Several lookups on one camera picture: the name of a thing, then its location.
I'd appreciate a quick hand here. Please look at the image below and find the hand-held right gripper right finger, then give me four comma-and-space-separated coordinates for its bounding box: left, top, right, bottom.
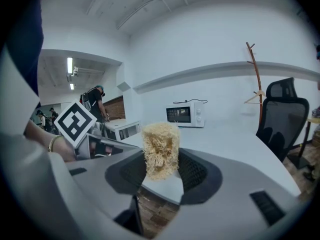
154, 147, 302, 240

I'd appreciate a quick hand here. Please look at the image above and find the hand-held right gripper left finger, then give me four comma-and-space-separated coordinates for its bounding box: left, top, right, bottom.
51, 150, 148, 240

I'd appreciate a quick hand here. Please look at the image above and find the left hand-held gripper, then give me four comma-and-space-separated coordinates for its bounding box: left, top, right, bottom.
53, 99, 141, 160

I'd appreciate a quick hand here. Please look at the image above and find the beige fibrous loofah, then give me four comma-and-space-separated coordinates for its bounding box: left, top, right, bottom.
141, 122, 181, 181

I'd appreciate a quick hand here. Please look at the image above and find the person's left forearm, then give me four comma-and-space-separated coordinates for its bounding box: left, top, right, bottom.
24, 120, 77, 163

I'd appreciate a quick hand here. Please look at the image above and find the white side table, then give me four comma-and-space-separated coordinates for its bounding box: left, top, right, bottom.
104, 120, 141, 141

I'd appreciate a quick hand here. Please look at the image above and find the white microwave oven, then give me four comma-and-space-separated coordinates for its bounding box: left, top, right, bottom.
165, 100, 206, 128

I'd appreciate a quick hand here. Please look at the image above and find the black mesh office chair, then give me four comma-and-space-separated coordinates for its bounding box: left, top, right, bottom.
255, 77, 310, 163

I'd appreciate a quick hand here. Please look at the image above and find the wooden clothes hanger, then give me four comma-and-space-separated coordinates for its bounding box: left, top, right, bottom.
244, 90, 266, 105

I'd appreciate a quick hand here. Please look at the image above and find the light wooden side table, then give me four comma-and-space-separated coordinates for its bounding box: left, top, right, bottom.
287, 116, 320, 170

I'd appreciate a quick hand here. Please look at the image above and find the wooden coat rack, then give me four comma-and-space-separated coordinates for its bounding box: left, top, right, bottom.
245, 41, 264, 127

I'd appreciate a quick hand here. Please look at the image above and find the person's dark shirt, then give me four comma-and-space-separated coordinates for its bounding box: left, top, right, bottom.
4, 0, 45, 97

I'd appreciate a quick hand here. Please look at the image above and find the gold bracelet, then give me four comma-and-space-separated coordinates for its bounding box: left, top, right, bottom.
47, 134, 64, 153

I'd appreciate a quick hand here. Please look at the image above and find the black microwave power cable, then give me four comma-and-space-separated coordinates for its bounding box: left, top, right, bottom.
172, 98, 208, 105

